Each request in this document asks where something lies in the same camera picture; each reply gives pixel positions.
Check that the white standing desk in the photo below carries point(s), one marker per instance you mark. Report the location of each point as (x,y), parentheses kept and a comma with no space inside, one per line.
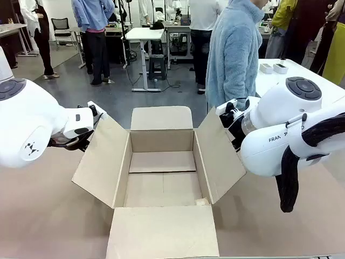
(144,33)

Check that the brown cardboard shipping box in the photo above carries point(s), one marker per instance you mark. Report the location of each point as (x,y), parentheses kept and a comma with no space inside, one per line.
(161,237)

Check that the person white top black trousers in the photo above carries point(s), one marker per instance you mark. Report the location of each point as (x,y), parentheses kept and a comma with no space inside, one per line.
(43,40)

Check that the black tripod stand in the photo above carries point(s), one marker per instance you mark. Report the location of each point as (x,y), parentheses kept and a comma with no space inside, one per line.
(123,32)

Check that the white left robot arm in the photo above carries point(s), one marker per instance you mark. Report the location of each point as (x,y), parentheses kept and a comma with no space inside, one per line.
(27,121)

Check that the black mesh office chair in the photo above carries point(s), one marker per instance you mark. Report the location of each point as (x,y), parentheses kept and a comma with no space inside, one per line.
(60,25)

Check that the black plastic stool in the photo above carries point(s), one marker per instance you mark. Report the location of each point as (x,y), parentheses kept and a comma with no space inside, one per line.
(157,60)

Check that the person in blue shirt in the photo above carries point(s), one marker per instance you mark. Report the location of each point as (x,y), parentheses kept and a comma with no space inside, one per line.
(94,16)

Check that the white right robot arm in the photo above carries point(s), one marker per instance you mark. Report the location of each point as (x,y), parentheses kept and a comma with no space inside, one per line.
(269,151)

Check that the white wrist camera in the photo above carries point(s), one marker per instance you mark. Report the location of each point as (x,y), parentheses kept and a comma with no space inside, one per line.
(225,106)
(97,106)

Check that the metal workbench with devices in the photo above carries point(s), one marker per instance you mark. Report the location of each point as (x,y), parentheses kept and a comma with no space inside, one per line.
(179,40)

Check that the person in blue fleece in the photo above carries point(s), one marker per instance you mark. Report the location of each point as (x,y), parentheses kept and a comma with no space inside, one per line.
(231,54)

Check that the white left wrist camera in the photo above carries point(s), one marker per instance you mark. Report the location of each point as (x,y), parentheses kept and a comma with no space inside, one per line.
(97,106)

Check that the person in dark maroon clothes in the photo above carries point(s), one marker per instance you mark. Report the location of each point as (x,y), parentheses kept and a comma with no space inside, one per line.
(304,27)

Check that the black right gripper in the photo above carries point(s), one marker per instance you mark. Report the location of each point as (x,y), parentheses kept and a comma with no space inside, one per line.
(235,135)

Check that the person in yellow-green skirt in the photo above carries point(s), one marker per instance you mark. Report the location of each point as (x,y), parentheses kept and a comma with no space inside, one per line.
(335,59)

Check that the white side table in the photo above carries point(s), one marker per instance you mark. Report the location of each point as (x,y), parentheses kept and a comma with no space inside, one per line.
(310,73)

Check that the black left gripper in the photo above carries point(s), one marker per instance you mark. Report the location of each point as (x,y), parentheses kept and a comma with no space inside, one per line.
(85,140)

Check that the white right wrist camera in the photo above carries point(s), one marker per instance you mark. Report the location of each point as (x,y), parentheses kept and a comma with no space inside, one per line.
(225,106)

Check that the grey background table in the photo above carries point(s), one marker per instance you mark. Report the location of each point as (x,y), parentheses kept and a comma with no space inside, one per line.
(13,28)

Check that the small white box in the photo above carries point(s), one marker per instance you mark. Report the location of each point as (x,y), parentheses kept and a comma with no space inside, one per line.
(265,68)
(280,68)

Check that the person in yellow jacket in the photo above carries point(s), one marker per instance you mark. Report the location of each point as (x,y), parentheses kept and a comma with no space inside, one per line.
(283,13)

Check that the person white shirt dark trousers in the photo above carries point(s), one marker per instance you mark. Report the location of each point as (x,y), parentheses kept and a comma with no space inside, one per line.
(200,46)

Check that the person's right forearm blue sleeve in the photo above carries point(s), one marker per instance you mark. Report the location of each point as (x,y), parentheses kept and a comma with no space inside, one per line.
(252,78)

